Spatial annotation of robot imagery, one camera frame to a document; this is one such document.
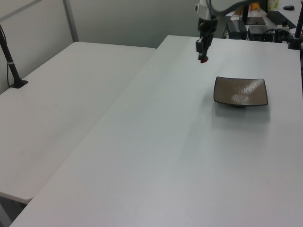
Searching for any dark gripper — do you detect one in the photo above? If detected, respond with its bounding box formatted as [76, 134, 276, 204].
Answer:
[195, 15, 219, 61]

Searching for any square brown ceramic plate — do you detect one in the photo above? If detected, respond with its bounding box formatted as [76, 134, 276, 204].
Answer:
[213, 76, 269, 109]

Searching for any dark grey electronics box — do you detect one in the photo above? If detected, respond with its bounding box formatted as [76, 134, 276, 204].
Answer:
[226, 19, 248, 40]

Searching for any black monitor stand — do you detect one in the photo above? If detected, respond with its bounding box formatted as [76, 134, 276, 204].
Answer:
[241, 0, 267, 26]

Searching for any black flat electronics box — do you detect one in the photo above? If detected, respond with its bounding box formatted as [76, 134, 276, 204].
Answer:
[248, 24, 276, 42]

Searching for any black keyboard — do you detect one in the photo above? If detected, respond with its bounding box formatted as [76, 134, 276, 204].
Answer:
[267, 10, 297, 29]

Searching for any black pole with table clamp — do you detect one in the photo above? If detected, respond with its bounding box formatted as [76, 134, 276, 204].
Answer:
[287, 9, 303, 51]

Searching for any white side table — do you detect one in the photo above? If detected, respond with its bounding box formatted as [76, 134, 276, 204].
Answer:
[0, 41, 157, 205]

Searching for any grey metal partition post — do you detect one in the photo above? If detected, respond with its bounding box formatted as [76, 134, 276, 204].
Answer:
[62, 0, 80, 44]

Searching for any black camera pole with base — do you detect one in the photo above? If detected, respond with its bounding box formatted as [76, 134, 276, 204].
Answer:
[0, 23, 29, 89]

